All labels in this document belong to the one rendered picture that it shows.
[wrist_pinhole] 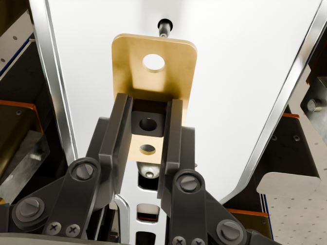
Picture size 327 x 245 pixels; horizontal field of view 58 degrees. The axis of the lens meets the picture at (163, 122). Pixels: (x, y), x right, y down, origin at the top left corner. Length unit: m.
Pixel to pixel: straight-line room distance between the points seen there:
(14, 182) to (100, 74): 0.16
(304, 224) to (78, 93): 0.98
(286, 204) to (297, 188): 0.61
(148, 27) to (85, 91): 0.09
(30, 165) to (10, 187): 0.03
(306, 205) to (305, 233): 0.19
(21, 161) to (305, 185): 0.33
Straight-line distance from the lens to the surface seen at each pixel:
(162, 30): 0.22
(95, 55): 0.26
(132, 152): 0.18
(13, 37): 0.68
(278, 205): 1.03
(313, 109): 0.29
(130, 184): 0.39
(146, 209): 0.46
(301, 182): 0.40
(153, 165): 0.28
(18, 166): 0.35
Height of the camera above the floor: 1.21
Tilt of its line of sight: 46 degrees down
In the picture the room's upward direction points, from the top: 173 degrees counter-clockwise
